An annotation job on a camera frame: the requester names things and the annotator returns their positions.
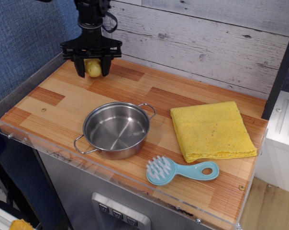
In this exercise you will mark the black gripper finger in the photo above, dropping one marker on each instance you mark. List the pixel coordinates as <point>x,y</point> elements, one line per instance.
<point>79,66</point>
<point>106,64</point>

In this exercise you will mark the clear acrylic guard rail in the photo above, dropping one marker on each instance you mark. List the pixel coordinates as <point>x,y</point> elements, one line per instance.
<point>43,104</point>

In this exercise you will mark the silver button control panel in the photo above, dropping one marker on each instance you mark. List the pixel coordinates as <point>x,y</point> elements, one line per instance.
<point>112,215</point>

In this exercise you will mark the light blue scrub brush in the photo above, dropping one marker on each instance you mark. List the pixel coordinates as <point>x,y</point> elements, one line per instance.
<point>162,170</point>

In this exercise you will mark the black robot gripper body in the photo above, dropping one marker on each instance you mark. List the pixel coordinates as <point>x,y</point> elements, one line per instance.
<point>91,44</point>

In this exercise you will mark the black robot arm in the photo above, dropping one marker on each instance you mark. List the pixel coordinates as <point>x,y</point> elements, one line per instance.
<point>91,14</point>

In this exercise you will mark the yellow toy potato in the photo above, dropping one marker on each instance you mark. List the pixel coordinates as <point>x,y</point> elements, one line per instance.
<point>93,67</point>

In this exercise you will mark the folded yellow cloth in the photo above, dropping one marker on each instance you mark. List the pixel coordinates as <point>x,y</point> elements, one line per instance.
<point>212,131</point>

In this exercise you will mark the black and yellow bag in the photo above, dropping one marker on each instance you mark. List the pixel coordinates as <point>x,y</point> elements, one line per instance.
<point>18,224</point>

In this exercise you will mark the white side cabinet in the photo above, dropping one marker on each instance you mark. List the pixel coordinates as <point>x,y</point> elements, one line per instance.
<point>273,162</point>

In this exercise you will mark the dark right post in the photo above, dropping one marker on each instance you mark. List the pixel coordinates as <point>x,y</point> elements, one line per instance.
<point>277,86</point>

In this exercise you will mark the small steel pan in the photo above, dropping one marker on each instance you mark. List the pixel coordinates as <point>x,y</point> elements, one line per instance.
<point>116,130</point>

